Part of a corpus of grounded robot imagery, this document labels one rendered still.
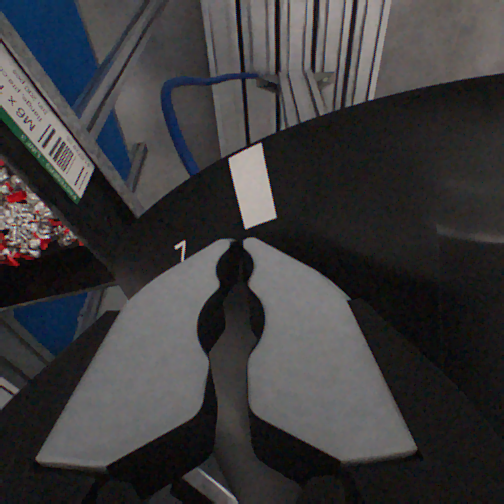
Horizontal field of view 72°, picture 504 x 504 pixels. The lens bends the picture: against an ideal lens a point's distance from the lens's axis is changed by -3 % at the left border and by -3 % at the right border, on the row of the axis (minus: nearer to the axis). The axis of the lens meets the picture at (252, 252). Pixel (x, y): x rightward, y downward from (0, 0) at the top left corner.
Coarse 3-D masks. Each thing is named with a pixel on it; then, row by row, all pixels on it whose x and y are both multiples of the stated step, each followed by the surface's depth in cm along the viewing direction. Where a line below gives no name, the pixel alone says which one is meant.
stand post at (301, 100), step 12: (276, 72) 99; (288, 72) 93; (300, 72) 92; (312, 72) 92; (288, 84) 90; (300, 84) 87; (312, 84) 87; (288, 96) 83; (300, 96) 83; (312, 96) 85; (288, 108) 79; (300, 108) 79; (312, 108) 79; (324, 108) 78; (288, 120) 76; (300, 120) 75
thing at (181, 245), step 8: (184, 232) 17; (168, 240) 18; (176, 240) 18; (184, 240) 17; (192, 240) 17; (168, 248) 18; (176, 248) 18; (184, 248) 17; (192, 248) 17; (176, 256) 18; (184, 256) 17; (176, 264) 18
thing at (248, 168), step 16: (240, 160) 15; (256, 160) 15; (240, 176) 15; (256, 176) 15; (240, 192) 15; (256, 192) 15; (240, 208) 15; (256, 208) 15; (272, 208) 14; (256, 224) 15
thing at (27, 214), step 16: (0, 160) 23; (0, 176) 24; (16, 176) 25; (16, 192) 25; (32, 192) 25; (16, 208) 26; (32, 208) 26; (0, 224) 27; (16, 224) 27; (32, 224) 28; (0, 240) 29; (16, 240) 29; (32, 240) 29; (64, 240) 29; (0, 256) 31; (16, 256) 30; (32, 256) 31
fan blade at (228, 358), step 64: (320, 128) 13; (384, 128) 12; (448, 128) 11; (192, 192) 17; (320, 192) 13; (384, 192) 12; (448, 192) 11; (128, 256) 20; (320, 256) 13; (384, 256) 12; (448, 256) 11; (448, 320) 11
